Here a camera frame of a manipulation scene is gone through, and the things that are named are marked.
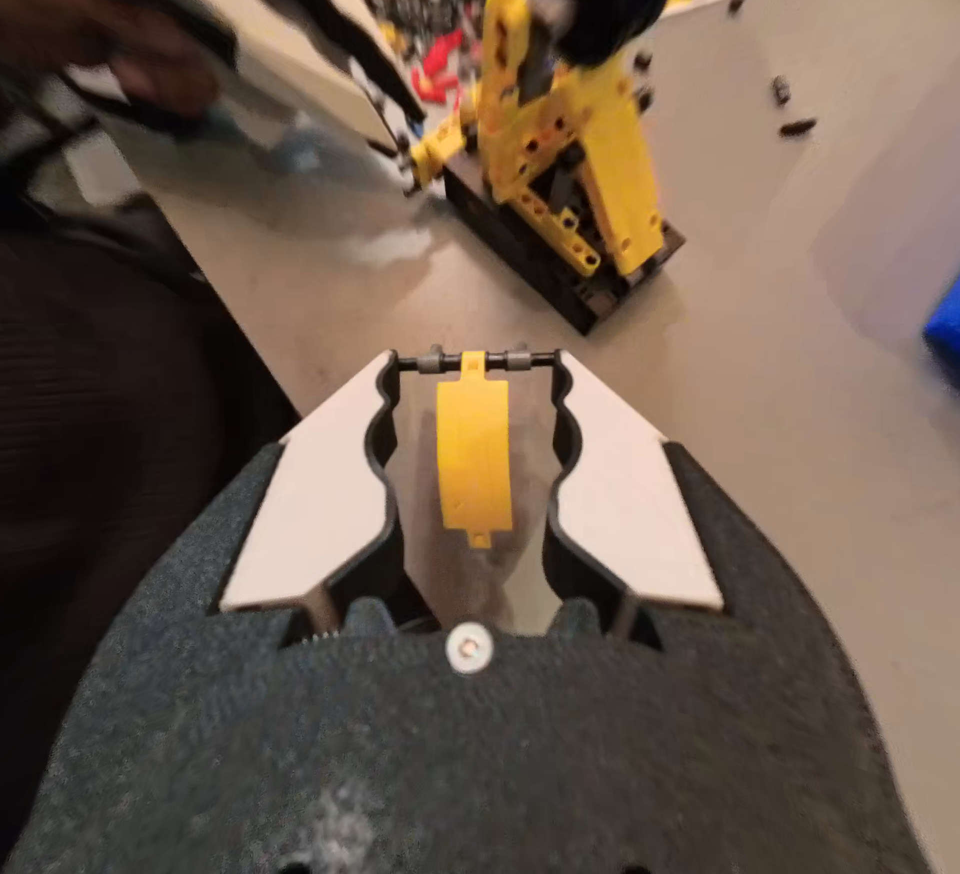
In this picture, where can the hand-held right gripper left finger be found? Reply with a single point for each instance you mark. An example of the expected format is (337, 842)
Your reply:
(307, 507)

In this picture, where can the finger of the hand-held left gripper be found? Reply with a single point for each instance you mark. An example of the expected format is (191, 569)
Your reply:
(285, 12)
(277, 132)

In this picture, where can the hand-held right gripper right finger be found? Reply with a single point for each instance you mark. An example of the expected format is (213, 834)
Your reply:
(637, 507)

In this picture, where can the yellow curved toy panel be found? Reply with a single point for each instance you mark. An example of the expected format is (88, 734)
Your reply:
(474, 454)

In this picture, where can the black toy axle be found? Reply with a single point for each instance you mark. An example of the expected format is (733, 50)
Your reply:
(544, 359)

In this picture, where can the yellow black toy crane model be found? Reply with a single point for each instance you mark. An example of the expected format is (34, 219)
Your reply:
(600, 177)

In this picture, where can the person's left hand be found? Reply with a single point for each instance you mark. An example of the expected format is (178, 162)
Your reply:
(52, 12)

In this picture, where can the blue storage bin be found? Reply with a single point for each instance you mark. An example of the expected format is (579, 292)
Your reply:
(945, 334)

